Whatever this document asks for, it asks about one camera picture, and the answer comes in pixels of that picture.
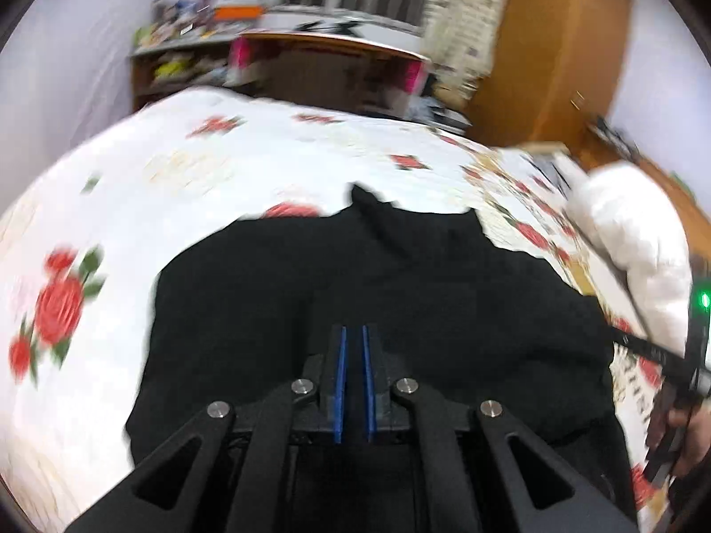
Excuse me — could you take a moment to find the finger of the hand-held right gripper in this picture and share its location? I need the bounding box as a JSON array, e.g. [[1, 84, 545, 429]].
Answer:
[[608, 326, 695, 384]]

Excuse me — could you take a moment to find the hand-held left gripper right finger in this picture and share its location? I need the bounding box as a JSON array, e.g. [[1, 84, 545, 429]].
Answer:
[[362, 325, 639, 533]]

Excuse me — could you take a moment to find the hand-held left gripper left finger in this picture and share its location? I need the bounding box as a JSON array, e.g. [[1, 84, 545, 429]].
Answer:
[[64, 325, 348, 533]]

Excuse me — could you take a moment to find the black garment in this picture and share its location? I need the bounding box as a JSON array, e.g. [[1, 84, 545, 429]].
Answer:
[[125, 182, 637, 533]]

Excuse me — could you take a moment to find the person's right hand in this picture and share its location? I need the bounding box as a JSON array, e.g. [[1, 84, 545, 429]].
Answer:
[[647, 400, 711, 478]]

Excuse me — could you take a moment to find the white puffy jacket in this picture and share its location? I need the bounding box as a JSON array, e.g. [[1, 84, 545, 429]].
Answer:
[[567, 160, 695, 367]]

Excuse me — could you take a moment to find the wooden headboard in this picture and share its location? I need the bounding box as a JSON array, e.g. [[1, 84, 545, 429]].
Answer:
[[578, 116, 706, 245]]

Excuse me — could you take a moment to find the floral rose blanket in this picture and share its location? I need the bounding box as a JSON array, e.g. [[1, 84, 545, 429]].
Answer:
[[0, 88, 701, 528]]

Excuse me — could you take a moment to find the wooden wardrobe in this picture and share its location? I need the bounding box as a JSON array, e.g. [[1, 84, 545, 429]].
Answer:
[[467, 0, 634, 151]]

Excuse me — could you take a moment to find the wooden desk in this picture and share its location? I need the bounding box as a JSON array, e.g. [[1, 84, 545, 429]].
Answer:
[[230, 30, 434, 117]]

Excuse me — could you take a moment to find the black stand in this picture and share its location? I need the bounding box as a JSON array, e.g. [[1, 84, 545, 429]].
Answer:
[[297, 18, 362, 35]]

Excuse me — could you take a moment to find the wooden shelf unit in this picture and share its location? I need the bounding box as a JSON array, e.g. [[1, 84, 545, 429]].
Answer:
[[130, 39, 240, 112]]

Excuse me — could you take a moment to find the heart print curtain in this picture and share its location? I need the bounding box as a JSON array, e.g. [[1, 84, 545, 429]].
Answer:
[[425, 0, 512, 106]]

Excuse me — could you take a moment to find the orange storage box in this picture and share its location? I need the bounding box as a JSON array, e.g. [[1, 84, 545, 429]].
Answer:
[[214, 4, 264, 21]]

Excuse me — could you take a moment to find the group of bottles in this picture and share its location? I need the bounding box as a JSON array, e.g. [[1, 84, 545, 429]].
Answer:
[[133, 0, 223, 48]]

